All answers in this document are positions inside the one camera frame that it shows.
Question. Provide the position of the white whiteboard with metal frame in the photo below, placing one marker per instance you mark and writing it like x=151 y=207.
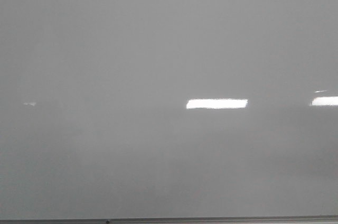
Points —
x=168 y=108

